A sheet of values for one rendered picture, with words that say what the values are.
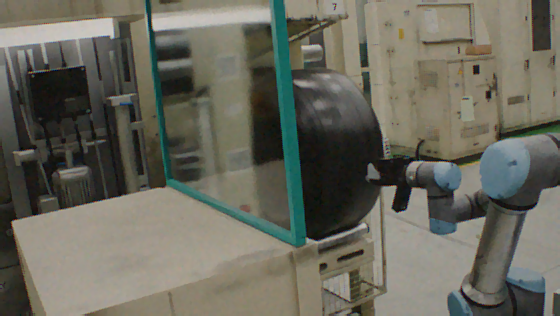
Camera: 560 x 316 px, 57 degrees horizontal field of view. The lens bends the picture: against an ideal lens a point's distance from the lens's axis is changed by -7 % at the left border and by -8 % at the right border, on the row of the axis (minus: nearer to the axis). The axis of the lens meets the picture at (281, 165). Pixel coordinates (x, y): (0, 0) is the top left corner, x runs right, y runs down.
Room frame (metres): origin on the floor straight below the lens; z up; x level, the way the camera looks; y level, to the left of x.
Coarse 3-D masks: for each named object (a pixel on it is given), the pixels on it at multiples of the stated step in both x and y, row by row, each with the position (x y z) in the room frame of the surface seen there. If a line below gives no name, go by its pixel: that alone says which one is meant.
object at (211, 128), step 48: (144, 0) 1.22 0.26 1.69; (192, 0) 1.01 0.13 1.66; (240, 0) 0.85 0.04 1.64; (192, 48) 1.03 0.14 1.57; (240, 48) 0.86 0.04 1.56; (288, 48) 0.77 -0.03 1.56; (192, 96) 1.05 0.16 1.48; (240, 96) 0.88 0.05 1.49; (288, 96) 0.76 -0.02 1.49; (192, 144) 1.08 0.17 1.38; (240, 144) 0.89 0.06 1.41; (288, 144) 0.76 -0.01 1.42; (192, 192) 1.09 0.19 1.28; (240, 192) 0.91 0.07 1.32; (288, 192) 0.77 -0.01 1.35; (288, 240) 0.78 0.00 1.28
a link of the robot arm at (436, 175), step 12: (420, 168) 1.41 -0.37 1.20; (432, 168) 1.37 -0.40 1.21; (444, 168) 1.34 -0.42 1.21; (456, 168) 1.35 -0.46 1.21; (420, 180) 1.40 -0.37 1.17; (432, 180) 1.36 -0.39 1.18; (444, 180) 1.32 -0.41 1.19; (456, 180) 1.34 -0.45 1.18; (432, 192) 1.36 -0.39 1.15; (444, 192) 1.34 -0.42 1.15
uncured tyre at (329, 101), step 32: (320, 96) 1.68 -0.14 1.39; (352, 96) 1.72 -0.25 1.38; (320, 128) 1.61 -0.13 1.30; (352, 128) 1.65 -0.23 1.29; (320, 160) 1.59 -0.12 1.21; (352, 160) 1.62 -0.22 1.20; (320, 192) 1.59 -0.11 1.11; (352, 192) 1.63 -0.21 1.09; (320, 224) 1.64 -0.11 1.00; (352, 224) 1.77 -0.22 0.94
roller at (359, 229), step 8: (360, 224) 1.81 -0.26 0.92; (336, 232) 1.75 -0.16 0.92; (344, 232) 1.76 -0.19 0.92; (352, 232) 1.77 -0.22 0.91; (360, 232) 1.79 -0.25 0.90; (368, 232) 1.81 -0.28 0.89; (312, 240) 1.70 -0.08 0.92; (320, 240) 1.71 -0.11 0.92; (328, 240) 1.72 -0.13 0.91; (336, 240) 1.73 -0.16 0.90; (344, 240) 1.75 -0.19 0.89; (320, 248) 1.70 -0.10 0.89
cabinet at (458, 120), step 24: (432, 72) 6.19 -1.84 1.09; (456, 72) 6.07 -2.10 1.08; (480, 72) 6.26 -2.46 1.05; (432, 96) 6.21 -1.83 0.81; (456, 96) 6.06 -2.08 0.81; (480, 96) 6.25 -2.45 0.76; (432, 120) 6.23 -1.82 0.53; (456, 120) 6.06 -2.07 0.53; (480, 120) 6.24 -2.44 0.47; (432, 144) 6.25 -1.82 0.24; (456, 144) 6.05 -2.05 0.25; (480, 144) 6.24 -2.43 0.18
